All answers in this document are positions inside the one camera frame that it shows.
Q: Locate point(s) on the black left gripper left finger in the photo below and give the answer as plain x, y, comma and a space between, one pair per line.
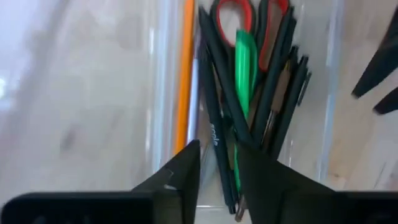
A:
174, 199

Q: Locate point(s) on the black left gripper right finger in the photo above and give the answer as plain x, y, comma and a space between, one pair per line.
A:
273, 193

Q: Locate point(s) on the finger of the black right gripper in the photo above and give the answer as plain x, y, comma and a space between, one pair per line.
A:
382, 62
390, 102

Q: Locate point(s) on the clear plastic supply box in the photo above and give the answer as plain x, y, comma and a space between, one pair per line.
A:
311, 149

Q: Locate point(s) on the orange pencil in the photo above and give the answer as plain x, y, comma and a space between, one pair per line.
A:
185, 77

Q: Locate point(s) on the green pen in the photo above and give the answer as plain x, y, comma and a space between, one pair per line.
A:
245, 68

